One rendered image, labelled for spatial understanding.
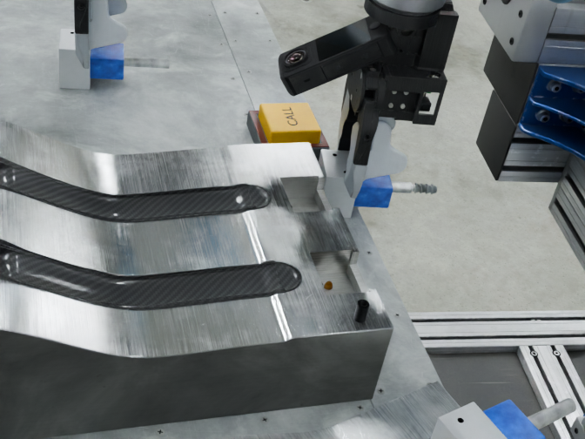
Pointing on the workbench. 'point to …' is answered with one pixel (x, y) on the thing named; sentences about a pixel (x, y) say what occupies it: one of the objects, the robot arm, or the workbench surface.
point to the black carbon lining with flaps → (267, 273)
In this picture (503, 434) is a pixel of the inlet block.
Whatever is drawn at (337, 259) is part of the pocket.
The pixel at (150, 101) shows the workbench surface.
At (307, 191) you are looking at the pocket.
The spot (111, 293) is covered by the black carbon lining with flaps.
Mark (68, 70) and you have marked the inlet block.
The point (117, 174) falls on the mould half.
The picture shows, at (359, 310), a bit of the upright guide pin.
